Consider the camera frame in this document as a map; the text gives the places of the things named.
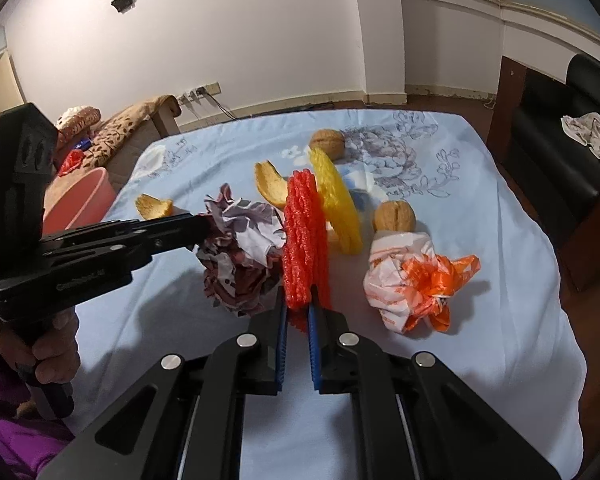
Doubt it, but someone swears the brown patterned sofa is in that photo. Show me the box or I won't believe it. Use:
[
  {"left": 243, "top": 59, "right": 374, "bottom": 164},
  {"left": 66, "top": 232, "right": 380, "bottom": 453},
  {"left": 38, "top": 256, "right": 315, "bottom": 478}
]
[{"left": 52, "top": 95, "right": 181, "bottom": 196}]

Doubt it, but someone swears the yellow foam net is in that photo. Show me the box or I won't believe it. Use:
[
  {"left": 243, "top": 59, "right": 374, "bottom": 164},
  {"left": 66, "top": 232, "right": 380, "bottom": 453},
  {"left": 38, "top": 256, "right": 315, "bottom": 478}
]
[{"left": 309, "top": 147, "right": 363, "bottom": 256}]

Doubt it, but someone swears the folded polka dot quilt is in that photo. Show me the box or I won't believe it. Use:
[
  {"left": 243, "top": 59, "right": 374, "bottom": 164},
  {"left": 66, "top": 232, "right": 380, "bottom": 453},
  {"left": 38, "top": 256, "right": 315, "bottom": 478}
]
[{"left": 55, "top": 106, "right": 102, "bottom": 146}]

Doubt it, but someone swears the walnut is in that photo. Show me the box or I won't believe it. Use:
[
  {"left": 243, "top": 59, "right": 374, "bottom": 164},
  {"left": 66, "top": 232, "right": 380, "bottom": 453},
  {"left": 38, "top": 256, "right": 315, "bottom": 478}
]
[
  {"left": 373, "top": 201, "right": 417, "bottom": 235},
  {"left": 309, "top": 129, "right": 347, "bottom": 161}
]

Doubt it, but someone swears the red foam net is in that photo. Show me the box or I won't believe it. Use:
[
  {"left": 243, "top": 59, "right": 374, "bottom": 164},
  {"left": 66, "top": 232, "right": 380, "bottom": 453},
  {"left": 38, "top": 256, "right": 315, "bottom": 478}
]
[{"left": 281, "top": 170, "right": 332, "bottom": 335}]

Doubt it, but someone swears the person's left forearm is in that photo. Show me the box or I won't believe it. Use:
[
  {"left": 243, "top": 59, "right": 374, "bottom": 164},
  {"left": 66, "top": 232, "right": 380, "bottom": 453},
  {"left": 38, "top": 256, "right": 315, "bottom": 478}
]
[{"left": 0, "top": 330, "right": 76, "bottom": 480}]

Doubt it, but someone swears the white crumpled cloth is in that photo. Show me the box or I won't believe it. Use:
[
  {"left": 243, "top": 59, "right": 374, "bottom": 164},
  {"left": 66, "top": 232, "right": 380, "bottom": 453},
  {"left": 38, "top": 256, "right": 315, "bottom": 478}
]
[{"left": 560, "top": 112, "right": 600, "bottom": 167}]

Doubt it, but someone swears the black leather wooden armchair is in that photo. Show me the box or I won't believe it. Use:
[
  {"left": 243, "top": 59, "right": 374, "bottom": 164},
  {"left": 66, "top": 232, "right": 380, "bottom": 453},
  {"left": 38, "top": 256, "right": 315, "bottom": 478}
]
[{"left": 486, "top": 54, "right": 600, "bottom": 291}]

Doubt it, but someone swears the cream door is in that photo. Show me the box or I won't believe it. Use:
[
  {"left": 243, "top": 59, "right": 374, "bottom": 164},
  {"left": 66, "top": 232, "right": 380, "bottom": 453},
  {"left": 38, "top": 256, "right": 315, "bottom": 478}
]
[{"left": 0, "top": 52, "right": 26, "bottom": 126}]

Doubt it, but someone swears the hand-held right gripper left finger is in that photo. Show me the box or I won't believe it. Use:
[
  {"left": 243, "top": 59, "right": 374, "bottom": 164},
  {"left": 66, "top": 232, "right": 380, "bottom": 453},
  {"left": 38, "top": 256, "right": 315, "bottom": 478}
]
[{"left": 40, "top": 287, "right": 288, "bottom": 480}]

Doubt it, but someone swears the bed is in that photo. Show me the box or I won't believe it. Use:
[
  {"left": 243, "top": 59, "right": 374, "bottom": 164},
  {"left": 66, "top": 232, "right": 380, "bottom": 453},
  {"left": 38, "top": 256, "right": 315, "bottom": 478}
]
[{"left": 105, "top": 97, "right": 182, "bottom": 181}]

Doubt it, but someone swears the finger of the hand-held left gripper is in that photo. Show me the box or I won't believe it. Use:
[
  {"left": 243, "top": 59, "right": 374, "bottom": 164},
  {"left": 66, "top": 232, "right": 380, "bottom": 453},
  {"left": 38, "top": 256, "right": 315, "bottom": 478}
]
[
  {"left": 40, "top": 213, "right": 201, "bottom": 251},
  {"left": 42, "top": 217, "right": 212, "bottom": 271}
]

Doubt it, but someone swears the black power cable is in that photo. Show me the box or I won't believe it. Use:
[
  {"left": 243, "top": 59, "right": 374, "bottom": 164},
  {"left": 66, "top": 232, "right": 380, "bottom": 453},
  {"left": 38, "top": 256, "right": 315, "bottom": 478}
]
[{"left": 205, "top": 92, "right": 336, "bottom": 121}]

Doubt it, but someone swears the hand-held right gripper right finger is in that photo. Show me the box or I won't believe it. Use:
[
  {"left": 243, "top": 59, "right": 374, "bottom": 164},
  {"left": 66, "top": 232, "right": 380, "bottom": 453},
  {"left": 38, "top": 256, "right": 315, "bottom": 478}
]
[{"left": 306, "top": 304, "right": 561, "bottom": 480}]

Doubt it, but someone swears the person's left hand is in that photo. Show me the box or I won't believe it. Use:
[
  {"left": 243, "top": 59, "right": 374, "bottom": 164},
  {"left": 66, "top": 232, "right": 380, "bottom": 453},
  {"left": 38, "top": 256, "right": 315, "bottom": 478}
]
[{"left": 0, "top": 312, "right": 81, "bottom": 386}]

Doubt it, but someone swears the white wall socket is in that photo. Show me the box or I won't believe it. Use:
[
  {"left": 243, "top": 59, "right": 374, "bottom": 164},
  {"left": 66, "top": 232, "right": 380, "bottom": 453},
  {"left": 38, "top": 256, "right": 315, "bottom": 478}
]
[{"left": 177, "top": 81, "right": 221, "bottom": 103}]

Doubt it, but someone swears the red plastic bag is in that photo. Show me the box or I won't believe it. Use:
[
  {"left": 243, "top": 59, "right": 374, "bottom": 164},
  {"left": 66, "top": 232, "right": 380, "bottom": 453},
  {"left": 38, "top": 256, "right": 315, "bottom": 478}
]
[{"left": 57, "top": 150, "right": 83, "bottom": 177}]

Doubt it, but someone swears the light blue floral sheet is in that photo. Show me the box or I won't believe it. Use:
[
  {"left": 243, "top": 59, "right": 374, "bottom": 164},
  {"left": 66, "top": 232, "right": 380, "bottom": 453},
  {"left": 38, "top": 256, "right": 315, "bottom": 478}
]
[{"left": 30, "top": 107, "right": 583, "bottom": 480}]

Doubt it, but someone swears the printed paper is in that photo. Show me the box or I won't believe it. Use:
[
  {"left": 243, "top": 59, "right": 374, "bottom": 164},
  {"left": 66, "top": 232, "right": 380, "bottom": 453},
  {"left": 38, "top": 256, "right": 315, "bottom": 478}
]
[{"left": 196, "top": 184, "right": 287, "bottom": 318}]

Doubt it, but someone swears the orange peel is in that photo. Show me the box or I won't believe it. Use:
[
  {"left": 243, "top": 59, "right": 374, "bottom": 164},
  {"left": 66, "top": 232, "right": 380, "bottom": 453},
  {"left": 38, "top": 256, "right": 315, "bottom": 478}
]
[
  {"left": 135, "top": 194, "right": 174, "bottom": 220},
  {"left": 254, "top": 161, "right": 287, "bottom": 210}
]

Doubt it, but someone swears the orange white plastic bag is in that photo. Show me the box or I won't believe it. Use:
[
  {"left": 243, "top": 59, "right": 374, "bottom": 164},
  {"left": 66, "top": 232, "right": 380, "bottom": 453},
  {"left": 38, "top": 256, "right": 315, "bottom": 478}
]
[{"left": 363, "top": 231, "right": 481, "bottom": 335}]

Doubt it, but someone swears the pink plastic bucket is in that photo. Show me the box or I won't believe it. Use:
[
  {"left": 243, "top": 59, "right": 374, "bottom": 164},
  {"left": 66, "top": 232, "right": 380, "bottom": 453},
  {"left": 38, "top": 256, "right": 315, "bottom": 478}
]
[{"left": 42, "top": 167, "right": 116, "bottom": 235}]

